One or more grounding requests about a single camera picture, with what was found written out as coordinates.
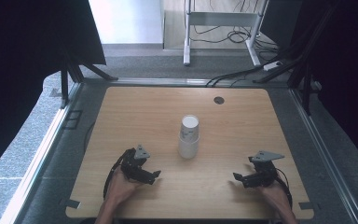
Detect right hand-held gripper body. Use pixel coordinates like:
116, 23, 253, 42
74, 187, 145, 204
247, 150, 286, 189

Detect person's right hand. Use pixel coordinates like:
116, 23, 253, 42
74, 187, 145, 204
256, 181, 291, 214

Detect white metal desk frame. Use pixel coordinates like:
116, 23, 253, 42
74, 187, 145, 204
183, 0, 270, 67

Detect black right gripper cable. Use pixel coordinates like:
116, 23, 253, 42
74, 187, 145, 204
274, 167, 294, 209

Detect white power strip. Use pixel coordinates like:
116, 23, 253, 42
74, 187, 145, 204
262, 60, 284, 72

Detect black stand legs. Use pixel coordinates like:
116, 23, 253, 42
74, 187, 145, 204
59, 46, 119, 110

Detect looped black floor cables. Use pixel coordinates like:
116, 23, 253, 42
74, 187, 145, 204
189, 23, 281, 54

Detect black metal stand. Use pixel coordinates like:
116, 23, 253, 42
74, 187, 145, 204
252, 0, 338, 117

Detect white paper cup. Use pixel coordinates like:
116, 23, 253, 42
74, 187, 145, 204
180, 114, 200, 142
177, 133, 200, 160

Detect dark floor socket plate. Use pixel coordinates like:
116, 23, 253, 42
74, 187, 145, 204
62, 109, 84, 131

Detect aluminium floor rail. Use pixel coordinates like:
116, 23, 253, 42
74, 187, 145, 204
83, 77, 293, 89
0, 82, 86, 224
288, 88, 358, 224

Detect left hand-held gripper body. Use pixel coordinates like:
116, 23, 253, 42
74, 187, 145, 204
119, 144, 157, 185

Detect black curtain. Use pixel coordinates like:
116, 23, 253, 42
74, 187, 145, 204
0, 0, 107, 185
292, 0, 358, 174

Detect black cables on carpet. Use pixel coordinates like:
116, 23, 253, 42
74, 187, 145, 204
204, 52, 282, 89

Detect person's left hand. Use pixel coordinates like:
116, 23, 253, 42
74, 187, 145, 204
105, 167, 145, 207

